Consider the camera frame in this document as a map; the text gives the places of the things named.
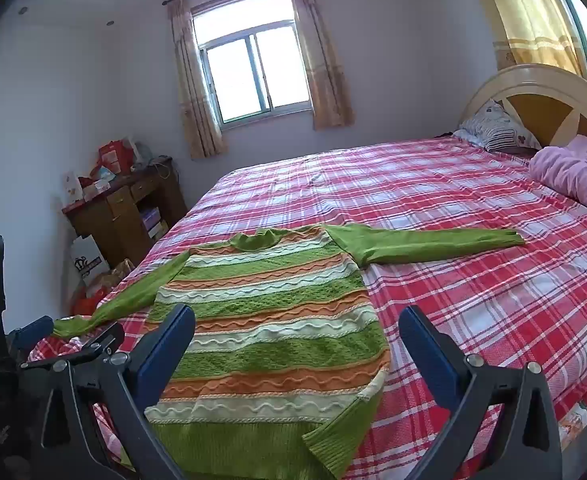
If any red plaid bedsheet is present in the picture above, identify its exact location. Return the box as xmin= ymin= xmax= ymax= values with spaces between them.
xmin=26 ymin=135 xmax=587 ymax=480

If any green striped knit sweater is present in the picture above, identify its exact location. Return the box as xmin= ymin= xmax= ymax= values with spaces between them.
xmin=52 ymin=225 xmax=527 ymax=480

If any brown floral bag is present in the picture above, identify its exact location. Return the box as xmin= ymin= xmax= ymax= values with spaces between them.
xmin=104 ymin=259 xmax=135 ymax=286

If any side window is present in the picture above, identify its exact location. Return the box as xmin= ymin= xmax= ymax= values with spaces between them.
xmin=543 ymin=0 xmax=587 ymax=86

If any brown wooden desk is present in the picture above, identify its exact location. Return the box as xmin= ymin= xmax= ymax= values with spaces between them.
xmin=62 ymin=157 xmax=189 ymax=268

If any white paper bag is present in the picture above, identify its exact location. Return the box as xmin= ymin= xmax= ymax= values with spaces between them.
xmin=70 ymin=235 xmax=106 ymax=281

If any pink blanket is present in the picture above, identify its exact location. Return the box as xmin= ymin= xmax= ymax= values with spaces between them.
xmin=528 ymin=135 xmax=587 ymax=228

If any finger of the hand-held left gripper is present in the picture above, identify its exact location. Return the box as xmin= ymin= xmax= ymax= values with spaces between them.
xmin=6 ymin=316 xmax=55 ymax=353
xmin=20 ymin=322 xmax=125 ymax=372

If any yellow curtain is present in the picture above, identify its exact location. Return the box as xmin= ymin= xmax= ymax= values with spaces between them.
xmin=473 ymin=0 xmax=587 ymax=78

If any beige patterned curtain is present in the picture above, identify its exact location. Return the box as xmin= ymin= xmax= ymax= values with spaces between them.
xmin=284 ymin=0 xmax=355 ymax=132
xmin=166 ymin=0 xmax=229 ymax=161

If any cream wooden headboard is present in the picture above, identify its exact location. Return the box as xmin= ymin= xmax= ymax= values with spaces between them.
xmin=456 ymin=62 xmax=587 ymax=153

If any sliding glass window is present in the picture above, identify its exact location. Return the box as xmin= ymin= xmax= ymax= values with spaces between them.
xmin=192 ymin=2 xmax=311 ymax=126

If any red plastic bag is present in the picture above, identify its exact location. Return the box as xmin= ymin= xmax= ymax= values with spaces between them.
xmin=70 ymin=285 xmax=109 ymax=317

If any floral printed mattress cover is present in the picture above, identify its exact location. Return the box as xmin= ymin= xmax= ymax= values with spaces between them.
xmin=556 ymin=370 xmax=587 ymax=456

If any patterned white pillow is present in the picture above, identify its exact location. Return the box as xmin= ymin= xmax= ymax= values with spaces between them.
xmin=458 ymin=99 xmax=541 ymax=153

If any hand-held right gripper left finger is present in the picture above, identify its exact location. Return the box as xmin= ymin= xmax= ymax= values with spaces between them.
xmin=38 ymin=304 xmax=196 ymax=480

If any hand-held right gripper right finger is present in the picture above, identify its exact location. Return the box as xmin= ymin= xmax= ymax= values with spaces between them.
xmin=398 ymin=305 xmax=564 ymax=480

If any red gift bag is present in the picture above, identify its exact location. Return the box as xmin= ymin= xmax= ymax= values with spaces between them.
xmin=97 ymin=139 xmax=136 ymax=176

